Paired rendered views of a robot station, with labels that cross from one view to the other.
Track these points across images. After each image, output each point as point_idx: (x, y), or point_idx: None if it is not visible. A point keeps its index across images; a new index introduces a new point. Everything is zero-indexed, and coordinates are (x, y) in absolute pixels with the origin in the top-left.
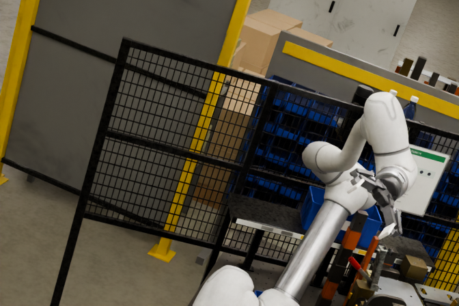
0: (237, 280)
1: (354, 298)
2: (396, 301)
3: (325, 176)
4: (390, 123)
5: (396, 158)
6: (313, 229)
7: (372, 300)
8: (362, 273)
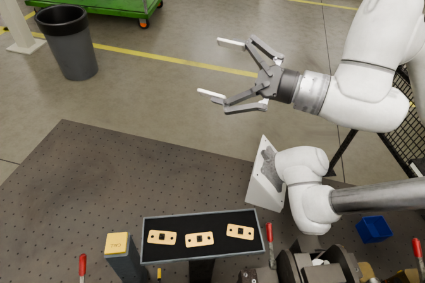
0: (306, 155)
1: (396, 275)
2: (349, 272)
3: None
4: (359, 18)
5: (341, 68)
6: (396, 180)
7: (335, 246)
8: (417, 264)
